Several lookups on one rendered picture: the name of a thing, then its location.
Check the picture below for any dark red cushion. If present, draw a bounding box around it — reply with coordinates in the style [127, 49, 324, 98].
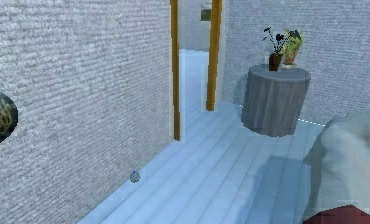
[301, 205, 370, 224]

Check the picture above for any small grey ball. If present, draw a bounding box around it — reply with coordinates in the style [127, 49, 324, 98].
[129, 170, 141, 184]

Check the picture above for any grey round side table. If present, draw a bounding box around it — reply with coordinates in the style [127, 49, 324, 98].
[240, 63, 312, 138]

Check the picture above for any dark plant in brown pot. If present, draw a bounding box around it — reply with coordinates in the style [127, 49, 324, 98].
[262, 26, 287, 73]

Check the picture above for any green yellow potted plant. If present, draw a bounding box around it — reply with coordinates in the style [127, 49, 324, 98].
[280, 28, 305, 70]

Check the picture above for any brown wooden door frame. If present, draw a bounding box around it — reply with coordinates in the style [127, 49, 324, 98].
[169, 0, 224, 142]

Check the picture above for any dark framed wall picture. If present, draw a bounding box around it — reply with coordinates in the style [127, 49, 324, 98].
[200, 2, 213, 22]

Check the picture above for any round dark wall picture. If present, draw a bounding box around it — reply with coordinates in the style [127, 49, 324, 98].
[0, 89, 19, 147]

